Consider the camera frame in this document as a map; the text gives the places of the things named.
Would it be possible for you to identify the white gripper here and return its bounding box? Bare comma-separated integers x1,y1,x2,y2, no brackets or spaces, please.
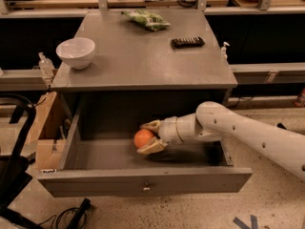
137,114,202,156

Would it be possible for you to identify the orange fruit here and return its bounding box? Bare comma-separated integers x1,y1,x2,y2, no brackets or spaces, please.
133,129,154,149

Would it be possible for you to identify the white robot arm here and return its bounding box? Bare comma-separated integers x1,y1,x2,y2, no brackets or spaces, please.
138,101,305,180

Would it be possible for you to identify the grey open top drawer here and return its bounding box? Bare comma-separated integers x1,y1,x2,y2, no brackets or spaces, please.
38,94,252,197

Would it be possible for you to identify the grey cabinet with counter top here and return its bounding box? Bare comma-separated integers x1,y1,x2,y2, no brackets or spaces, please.
51,8,238,119

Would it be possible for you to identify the black remote control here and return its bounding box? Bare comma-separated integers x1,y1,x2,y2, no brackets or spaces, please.
171,37,205,49

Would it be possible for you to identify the white pump dispenser bottle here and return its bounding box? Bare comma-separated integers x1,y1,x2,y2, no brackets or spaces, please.
220,42,230,60

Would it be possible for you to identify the brown cardboard box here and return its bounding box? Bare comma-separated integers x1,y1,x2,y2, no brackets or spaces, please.
25,92,67,170

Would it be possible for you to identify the white ceramic bowl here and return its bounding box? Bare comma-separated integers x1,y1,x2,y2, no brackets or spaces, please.
56,37,95,70

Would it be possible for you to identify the green snack bag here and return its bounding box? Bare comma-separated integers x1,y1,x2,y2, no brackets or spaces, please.
121,9,171,31

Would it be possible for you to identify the blue tape cross mark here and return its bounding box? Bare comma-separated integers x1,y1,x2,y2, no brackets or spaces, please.
232,214,259,229

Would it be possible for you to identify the clear plastic bottle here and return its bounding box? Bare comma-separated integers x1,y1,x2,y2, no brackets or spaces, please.
38,52,55,77

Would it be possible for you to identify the black chair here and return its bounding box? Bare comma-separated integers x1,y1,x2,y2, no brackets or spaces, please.
0,94,43,229

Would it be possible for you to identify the black floor cable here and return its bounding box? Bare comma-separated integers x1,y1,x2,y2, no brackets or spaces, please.
37,198,93,229

